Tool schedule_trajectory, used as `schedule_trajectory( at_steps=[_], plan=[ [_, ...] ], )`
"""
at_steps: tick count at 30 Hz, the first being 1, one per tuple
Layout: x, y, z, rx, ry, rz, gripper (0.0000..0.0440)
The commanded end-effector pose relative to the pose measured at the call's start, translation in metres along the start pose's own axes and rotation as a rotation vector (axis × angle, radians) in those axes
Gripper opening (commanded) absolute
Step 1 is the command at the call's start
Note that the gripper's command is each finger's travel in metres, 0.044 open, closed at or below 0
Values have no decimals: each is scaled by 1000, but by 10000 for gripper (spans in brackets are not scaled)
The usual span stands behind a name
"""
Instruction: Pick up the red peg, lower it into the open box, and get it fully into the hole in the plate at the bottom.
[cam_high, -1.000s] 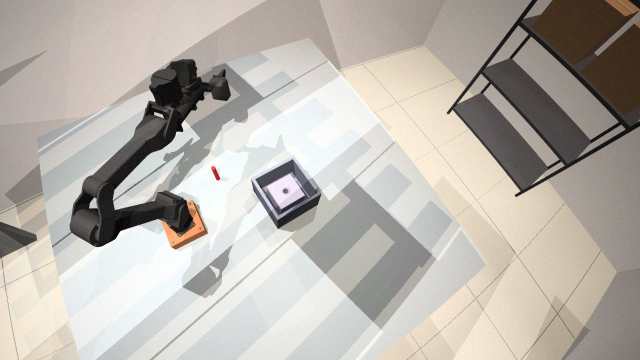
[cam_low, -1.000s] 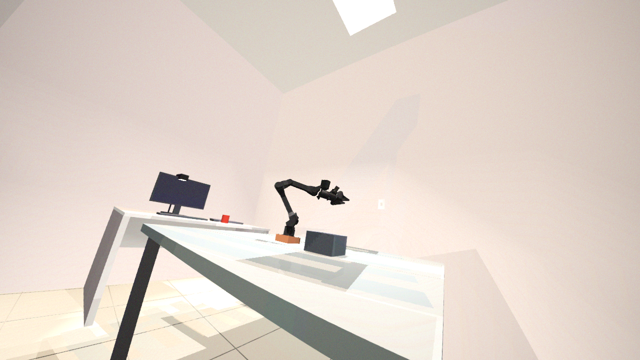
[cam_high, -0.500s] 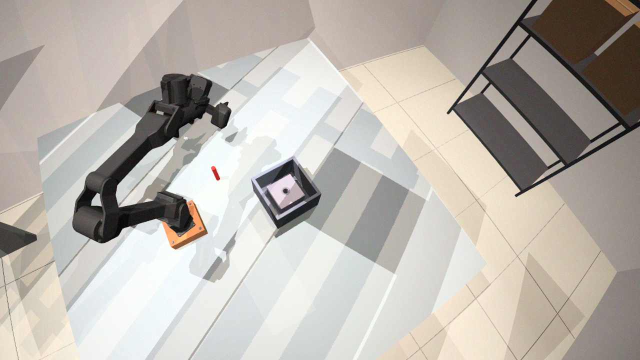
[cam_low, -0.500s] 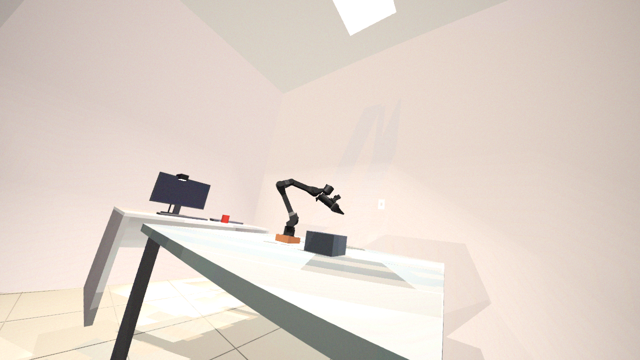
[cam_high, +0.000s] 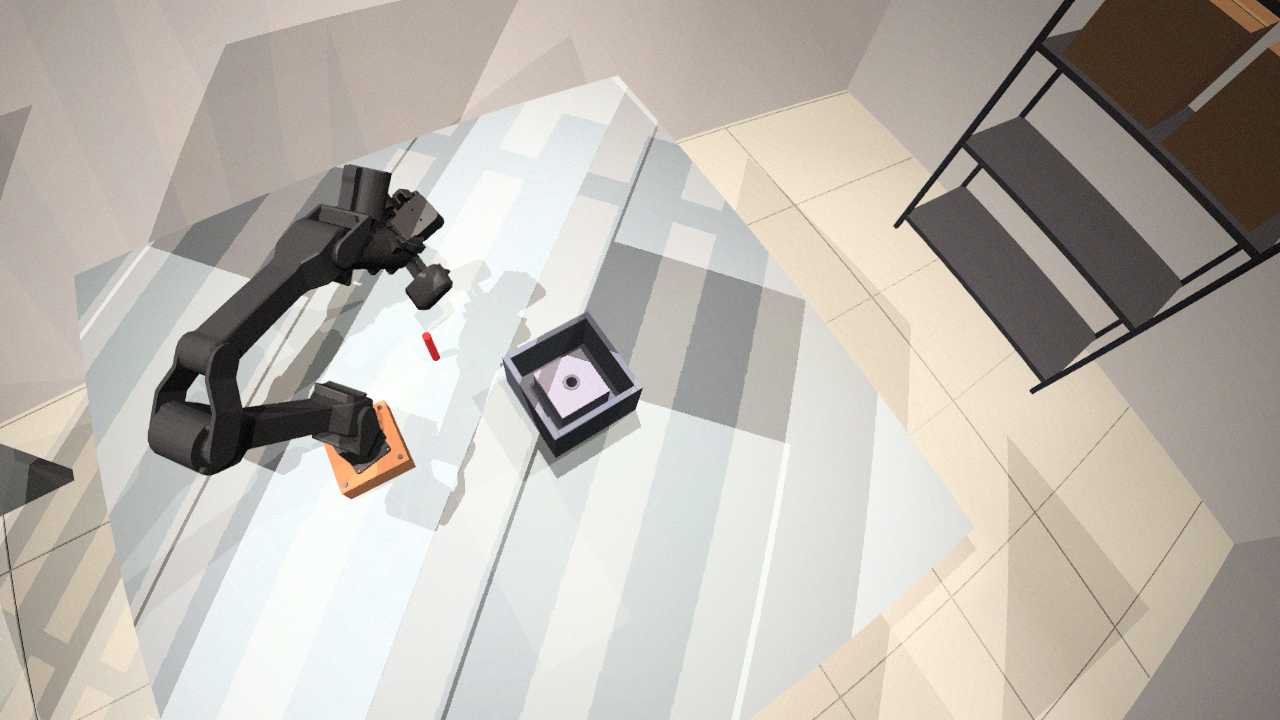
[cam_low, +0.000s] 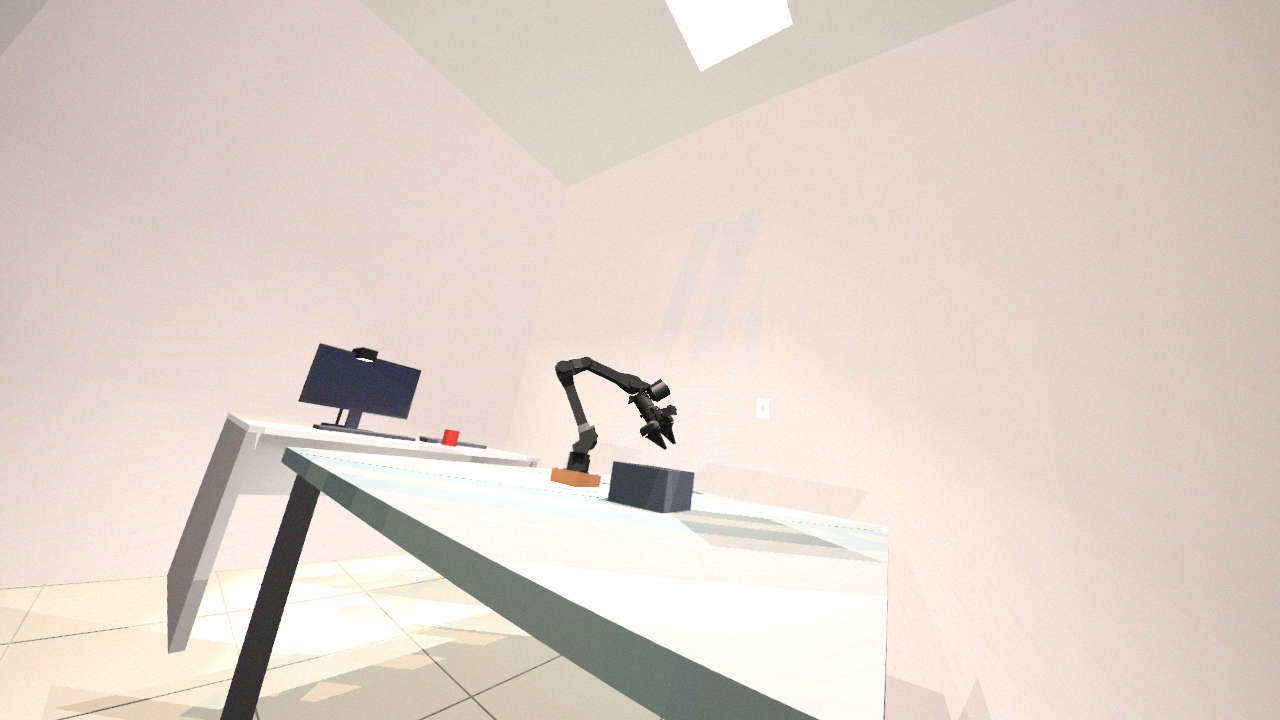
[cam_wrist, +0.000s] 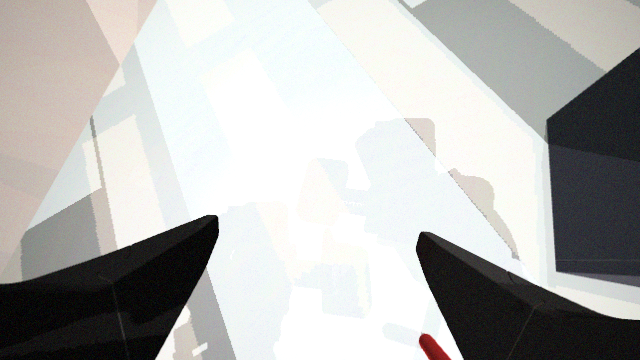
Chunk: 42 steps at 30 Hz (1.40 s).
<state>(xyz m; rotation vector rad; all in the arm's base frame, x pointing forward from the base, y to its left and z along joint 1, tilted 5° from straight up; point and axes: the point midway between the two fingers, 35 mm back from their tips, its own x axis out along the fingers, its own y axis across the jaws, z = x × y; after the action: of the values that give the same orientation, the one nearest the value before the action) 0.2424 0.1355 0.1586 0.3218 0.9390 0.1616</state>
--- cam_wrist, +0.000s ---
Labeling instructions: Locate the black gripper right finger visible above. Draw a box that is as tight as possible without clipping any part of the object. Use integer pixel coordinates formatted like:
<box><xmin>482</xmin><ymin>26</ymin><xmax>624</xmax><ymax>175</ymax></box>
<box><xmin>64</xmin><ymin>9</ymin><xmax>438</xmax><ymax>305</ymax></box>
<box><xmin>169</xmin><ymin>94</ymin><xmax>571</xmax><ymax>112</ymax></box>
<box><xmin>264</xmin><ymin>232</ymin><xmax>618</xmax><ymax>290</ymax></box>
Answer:
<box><xmin>416</xmin><ymin>231</ymin><xmax>640</xmax><ymax>360</ymax></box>

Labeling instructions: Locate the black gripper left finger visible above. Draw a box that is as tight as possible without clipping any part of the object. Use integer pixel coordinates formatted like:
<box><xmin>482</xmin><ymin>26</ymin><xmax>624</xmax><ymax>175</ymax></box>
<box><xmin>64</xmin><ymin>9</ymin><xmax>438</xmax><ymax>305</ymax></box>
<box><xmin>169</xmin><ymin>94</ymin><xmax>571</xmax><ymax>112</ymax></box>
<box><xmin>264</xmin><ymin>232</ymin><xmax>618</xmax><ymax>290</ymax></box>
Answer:
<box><xmin>0</xmin><ymin>215</ymin><xmax>219</xmax><ymax>360</ymax></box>

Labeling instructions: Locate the red peg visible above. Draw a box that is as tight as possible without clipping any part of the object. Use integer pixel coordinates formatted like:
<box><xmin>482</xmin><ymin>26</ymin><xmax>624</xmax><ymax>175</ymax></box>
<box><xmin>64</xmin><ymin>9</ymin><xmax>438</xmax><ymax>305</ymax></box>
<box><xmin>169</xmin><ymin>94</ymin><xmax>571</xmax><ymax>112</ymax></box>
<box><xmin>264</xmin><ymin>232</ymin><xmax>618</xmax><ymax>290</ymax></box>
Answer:
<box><xmin>419</xmin><ymin>334</ymin><xmax>453</xmax><ymax>360</ymax></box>

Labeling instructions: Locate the translucent open box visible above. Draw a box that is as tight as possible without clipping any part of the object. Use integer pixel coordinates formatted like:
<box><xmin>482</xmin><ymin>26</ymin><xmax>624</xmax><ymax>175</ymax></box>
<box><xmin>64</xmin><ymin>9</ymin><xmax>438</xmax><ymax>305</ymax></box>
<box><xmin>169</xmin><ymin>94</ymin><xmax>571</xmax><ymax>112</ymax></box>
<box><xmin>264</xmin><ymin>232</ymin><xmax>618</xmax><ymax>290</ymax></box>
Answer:
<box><xmin>546</xmin><ymin>48</ymin><xmax>640</xmax><ymax>287</ymax></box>

